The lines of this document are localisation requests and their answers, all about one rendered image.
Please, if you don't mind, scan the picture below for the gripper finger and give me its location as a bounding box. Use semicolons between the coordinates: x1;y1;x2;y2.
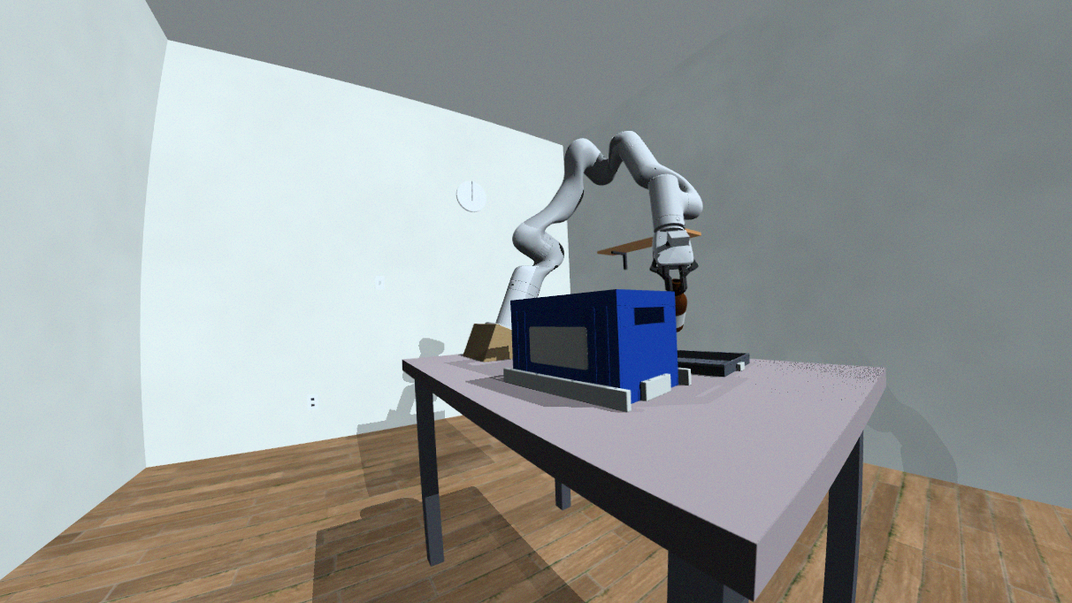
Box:
678;259;699;294
649;259;673;291

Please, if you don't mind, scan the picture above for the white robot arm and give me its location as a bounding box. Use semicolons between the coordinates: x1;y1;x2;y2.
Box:
486;131;702;330

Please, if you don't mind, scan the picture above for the brown bottle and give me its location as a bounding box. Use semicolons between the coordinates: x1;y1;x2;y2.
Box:
672;279;687;332

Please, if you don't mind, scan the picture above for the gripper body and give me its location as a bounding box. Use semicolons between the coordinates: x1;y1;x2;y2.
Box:
652;225;693;270

